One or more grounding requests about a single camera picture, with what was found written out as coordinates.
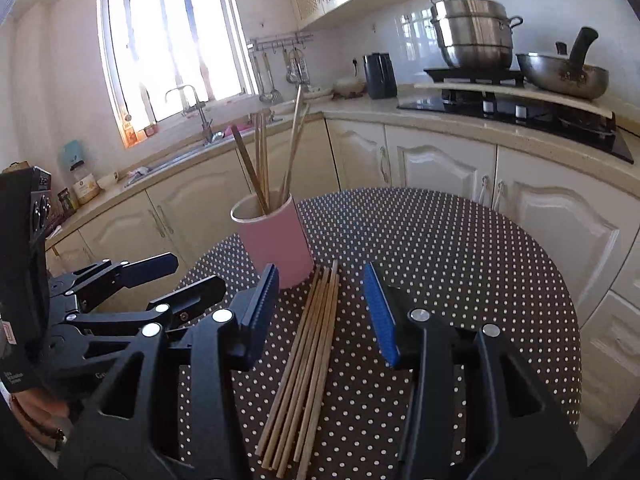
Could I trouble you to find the steel ladle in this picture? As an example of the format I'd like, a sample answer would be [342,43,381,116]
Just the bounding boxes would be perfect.
[252,52,281,103]

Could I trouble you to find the brown polka dot tablecloth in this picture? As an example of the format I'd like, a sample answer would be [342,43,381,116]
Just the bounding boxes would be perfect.
[175,187,583,480]

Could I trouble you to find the kitchen window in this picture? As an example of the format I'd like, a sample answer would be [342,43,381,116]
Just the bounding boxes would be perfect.
[97,0,258,148]

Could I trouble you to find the steel sink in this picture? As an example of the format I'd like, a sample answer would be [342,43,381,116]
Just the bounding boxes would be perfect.
[125,130,251,188]

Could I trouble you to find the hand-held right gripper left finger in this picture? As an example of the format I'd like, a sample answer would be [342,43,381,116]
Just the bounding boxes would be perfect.
[59,263,280,480]

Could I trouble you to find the black electric kettle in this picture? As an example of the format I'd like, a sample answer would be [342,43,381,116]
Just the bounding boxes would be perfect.
[362,52,399,100]

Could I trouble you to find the person's left hand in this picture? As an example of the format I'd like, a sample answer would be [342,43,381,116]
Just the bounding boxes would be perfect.
[7,390,68,433]

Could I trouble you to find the glass jar with white label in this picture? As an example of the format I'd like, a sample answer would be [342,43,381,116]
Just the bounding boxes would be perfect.
[71,172,98,205]

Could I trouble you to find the stainless steel steamer pot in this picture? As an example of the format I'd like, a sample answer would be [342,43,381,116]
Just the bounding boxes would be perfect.
[430,0,523,71]

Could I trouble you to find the black portable cooktop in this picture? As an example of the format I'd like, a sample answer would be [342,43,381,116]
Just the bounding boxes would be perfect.
[424,66,526,86]

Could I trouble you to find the stack of grey bowls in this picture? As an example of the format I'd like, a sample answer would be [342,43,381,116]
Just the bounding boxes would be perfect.
[332,77,368,98]

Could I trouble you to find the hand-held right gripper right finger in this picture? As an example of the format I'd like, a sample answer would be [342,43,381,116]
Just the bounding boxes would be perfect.
[363,261,588,480]

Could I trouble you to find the black gas stove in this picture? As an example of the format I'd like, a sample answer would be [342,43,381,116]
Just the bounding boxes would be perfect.
[397,87,635,164]

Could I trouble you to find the light wooden board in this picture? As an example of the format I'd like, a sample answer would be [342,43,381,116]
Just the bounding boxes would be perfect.
[414,81,616,118]

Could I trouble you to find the bunch of wooden chopsticks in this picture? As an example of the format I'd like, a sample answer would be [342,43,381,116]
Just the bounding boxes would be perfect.
[231,84,341,479]

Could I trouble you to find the orange bottle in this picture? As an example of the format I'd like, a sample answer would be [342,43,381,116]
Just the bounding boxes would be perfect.
[120,107,138,148]

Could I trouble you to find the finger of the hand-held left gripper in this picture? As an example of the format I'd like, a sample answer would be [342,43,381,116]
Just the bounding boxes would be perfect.
[50,275,228,356]
[50,253,179,311]

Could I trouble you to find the steel faucet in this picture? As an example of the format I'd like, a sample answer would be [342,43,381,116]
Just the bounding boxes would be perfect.
[165,85,226,147]

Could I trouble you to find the steel wok with black handle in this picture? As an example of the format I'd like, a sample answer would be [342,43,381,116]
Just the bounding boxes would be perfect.
[516,26,610,101]

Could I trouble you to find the blue packet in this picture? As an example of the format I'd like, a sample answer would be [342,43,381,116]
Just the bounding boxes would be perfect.
[62,140,86,176]

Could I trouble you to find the pink cup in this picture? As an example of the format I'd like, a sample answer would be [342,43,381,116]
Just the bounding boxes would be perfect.
[230,191,315,291]

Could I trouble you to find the steel skimmer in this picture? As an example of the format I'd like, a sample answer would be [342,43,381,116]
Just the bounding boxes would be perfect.
[285,50,308,86]

